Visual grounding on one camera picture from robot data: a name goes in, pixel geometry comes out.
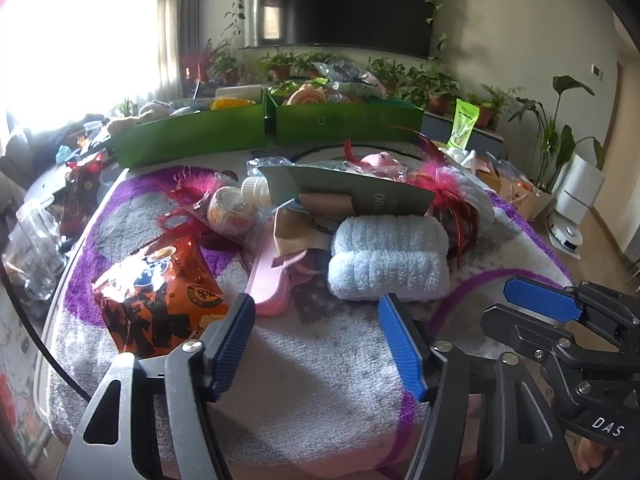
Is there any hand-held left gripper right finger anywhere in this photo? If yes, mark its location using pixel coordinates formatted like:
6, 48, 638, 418
378, 292, 576, 480

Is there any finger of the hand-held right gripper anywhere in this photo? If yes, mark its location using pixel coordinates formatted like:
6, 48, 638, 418
504, 276, 640, 346
481, 304, 626, 391

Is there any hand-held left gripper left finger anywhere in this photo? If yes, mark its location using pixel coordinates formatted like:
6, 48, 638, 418
57, 292, 257, 480

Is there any white towel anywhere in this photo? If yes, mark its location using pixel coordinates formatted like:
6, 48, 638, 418
327, 214, 452, 302

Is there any grey-green cream tube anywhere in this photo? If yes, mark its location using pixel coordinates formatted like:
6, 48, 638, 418
242, 165, 436, 216

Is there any green storage box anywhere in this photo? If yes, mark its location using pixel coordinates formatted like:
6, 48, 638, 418
270, 92, 425, 147
111, 102, 271, 167

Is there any pink plastic hanger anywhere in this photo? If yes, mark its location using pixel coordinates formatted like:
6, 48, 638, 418
246, 232, 321, 317

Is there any purple white plush rug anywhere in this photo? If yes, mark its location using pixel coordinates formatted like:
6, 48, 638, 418
47, 147, 576, 480

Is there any orange snack packet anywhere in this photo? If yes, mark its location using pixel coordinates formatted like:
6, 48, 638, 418
91, 235, 232, 357

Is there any white robot vacuum dock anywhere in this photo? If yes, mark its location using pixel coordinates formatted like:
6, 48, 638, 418
546, 154, 607, 257

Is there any beige cloth pouch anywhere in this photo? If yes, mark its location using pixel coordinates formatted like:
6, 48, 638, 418
271, 194, 353, 258

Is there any red feather toy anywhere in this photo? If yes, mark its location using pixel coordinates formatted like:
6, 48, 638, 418
342, 127, 481, 266
156, 169, 226, 233

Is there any white small bottle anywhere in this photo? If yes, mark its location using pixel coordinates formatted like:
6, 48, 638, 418
446, 147, 482, 168

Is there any tall leafy floor plant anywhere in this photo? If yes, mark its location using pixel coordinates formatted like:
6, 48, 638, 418
509, 75, 607, 193

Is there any dark media console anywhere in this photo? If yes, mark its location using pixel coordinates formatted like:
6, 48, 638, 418
422, 109, 505, 161

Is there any pink plush pig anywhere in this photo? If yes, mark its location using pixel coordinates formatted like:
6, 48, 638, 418
359, 151, 402, 173

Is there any green standing packet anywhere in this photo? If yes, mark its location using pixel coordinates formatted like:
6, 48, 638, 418
448, 99, 482, 150

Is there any potted green plant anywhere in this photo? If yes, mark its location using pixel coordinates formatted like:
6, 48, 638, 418
257, 51, 297, 83
400, 62, 460, 115
295, 51, 337, 80
207, 39, 243, 85
369, 56, 407, 92
466, 84, 523, 130

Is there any red snack packet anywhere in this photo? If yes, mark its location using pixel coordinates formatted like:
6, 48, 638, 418
62, 152, 103, 235

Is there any yellow plastic item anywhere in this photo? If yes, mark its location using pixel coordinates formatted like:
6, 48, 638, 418
209, 97, 257, 112

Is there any orange swirl roll plush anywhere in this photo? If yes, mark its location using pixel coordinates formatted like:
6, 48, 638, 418
281, 84, 332, 107

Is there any clear plastic bag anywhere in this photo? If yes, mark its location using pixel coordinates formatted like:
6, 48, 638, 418
315, 59, 383, 96

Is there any red flower plant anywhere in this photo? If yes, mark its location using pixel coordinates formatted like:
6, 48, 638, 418
181, 50, 210, 85

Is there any beige window curtain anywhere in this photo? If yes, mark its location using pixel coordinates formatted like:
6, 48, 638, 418
150, 0, 206, 98

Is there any black television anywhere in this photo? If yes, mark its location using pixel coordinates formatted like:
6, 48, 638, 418
240, 0, 435, 58

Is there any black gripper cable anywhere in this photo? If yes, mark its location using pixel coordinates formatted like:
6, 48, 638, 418
0, 255, 93, 403

